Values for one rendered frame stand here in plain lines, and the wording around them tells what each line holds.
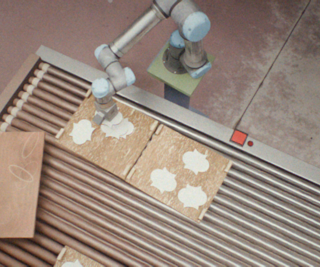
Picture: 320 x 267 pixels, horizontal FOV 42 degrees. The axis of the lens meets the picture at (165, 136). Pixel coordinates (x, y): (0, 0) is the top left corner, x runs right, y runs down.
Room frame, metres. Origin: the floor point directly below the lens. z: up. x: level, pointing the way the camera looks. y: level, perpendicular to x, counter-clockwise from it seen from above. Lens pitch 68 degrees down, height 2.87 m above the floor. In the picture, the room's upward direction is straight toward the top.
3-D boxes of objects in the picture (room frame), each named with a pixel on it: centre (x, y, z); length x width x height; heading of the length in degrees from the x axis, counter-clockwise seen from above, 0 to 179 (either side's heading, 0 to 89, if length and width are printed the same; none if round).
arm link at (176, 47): (1.25, -0.08, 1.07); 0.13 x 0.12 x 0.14; 33
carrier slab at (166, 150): (0.60, -0.07, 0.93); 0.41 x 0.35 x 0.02; 60
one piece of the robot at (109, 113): (0.83, 0.29, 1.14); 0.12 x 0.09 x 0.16; 141
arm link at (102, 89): (0.85, 0.27, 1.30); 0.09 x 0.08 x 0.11; 123
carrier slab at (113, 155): (0.81, 0.29, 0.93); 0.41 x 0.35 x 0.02; 61
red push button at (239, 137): (0.79, -0.37, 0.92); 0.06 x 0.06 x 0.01; 64
